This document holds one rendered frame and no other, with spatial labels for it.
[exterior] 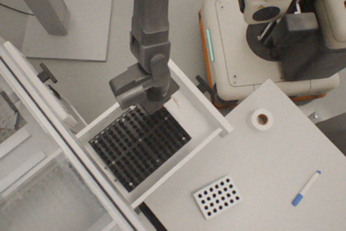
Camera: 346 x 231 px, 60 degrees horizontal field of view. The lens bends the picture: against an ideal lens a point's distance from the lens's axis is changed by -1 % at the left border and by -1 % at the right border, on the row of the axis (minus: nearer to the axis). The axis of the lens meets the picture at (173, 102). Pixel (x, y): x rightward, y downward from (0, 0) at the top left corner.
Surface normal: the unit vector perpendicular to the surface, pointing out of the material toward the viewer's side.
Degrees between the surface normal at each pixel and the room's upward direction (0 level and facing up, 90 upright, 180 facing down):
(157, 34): 60
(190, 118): 0
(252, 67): 0
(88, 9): 3
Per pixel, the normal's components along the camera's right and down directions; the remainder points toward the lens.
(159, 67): 0.47, 0.61
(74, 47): 0.04, -0.17
